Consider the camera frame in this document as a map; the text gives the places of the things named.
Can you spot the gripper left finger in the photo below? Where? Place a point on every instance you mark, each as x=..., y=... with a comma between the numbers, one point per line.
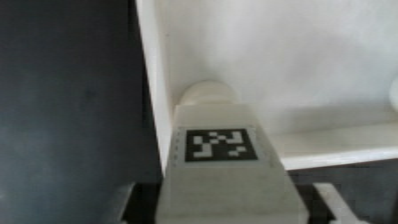
x=131, y=207

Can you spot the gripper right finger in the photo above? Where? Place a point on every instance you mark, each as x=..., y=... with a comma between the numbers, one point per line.
x=326, y=204

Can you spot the white table leg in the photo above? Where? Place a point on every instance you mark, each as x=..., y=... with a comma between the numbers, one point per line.
x=227, y=185

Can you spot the white square tabletop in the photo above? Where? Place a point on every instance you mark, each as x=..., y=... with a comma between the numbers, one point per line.
x=305, y=54

